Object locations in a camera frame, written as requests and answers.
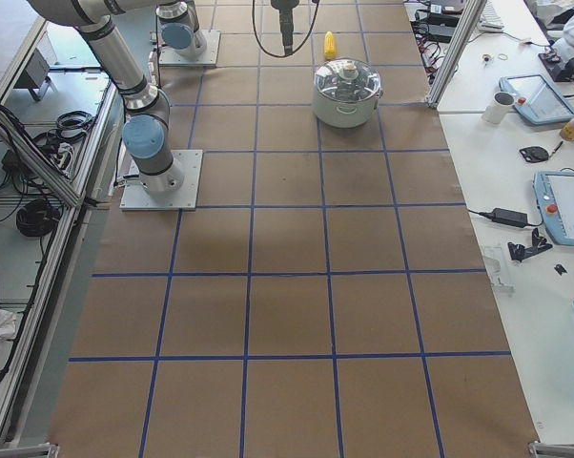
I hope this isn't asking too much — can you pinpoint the yellow corn cob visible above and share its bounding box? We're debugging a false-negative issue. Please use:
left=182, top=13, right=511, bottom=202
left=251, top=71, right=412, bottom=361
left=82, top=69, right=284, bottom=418
left=323, top=31, right=337, bottom=61

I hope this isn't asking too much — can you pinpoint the glass pot lid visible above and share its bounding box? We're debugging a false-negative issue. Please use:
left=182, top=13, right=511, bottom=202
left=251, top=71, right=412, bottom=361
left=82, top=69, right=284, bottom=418
left=314, top=58, right=383, bottom=103

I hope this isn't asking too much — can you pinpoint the white mug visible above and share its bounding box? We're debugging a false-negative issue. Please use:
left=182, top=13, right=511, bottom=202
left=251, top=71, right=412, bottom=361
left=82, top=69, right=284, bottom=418
left=482, top=91, right=515, bottom=125

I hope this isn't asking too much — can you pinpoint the blue teach pendant upper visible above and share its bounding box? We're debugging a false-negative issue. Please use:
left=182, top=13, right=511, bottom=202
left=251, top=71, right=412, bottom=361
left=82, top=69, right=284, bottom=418
left=499, top=74, right=574, bottom=125

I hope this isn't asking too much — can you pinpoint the blue teach pendant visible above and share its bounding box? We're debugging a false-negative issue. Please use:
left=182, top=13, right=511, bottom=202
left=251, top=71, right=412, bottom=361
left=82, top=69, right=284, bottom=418
left=499, top=74, right=574, bottom=125
left=533, top=172, right=574, bottom=246

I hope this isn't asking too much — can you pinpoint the black round object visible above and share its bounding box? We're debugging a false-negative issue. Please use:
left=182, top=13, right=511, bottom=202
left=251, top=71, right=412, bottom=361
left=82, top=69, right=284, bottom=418
left=519, top=146, right=550, bottom=163

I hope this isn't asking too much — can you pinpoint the black power adapter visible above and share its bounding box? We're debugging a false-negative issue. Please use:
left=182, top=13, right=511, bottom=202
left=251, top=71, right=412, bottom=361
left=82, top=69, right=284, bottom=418
left=491, top=208, right=528, bottom=228

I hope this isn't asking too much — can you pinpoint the blue teach pendant lower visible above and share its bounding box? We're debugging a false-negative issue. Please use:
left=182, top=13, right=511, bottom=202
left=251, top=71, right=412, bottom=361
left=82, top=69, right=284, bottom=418
left=533, top=172, right=574, bottom=246

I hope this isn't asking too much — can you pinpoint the aluminium frame post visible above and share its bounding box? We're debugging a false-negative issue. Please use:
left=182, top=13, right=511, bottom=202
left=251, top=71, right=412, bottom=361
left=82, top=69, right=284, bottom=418
left=426, top=0, right=486, bottom=108

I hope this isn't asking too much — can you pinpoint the black coiled cable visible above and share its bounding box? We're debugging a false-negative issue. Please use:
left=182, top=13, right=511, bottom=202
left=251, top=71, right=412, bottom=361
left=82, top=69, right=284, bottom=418
left=15, top=198, right=61, bottom=239

